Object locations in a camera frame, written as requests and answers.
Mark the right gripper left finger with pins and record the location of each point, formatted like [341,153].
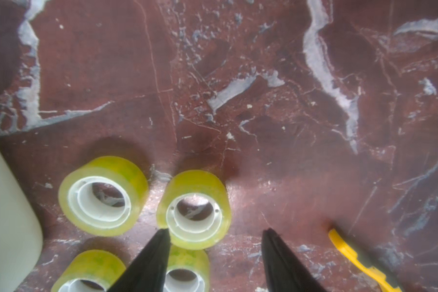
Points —
[148,270]

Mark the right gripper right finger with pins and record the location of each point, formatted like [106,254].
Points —
[283,270]

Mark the transparent tape roll seven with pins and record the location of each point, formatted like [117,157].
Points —
[187,271]

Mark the transparent tape roll five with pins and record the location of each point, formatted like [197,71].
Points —
[186,233]

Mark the transparent tape roll four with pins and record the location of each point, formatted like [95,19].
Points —
[84,210]

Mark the white plastic storage box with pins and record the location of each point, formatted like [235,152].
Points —
[21,236]

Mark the transparent tape roll six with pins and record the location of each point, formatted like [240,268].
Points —
[90,271]

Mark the yellow black pliers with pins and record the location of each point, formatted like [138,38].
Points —
[365,262]

